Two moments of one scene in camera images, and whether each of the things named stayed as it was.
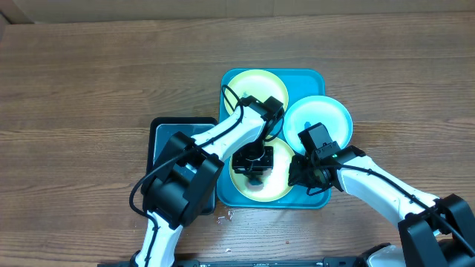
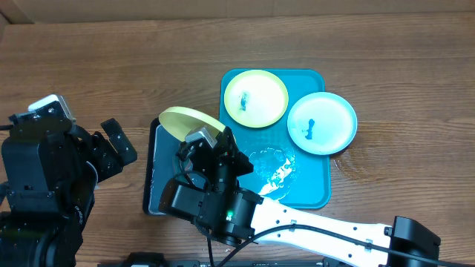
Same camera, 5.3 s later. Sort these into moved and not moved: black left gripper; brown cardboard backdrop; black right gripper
Moved: black left gripper; black right gripper
Not moved: brown cardboard backdrop
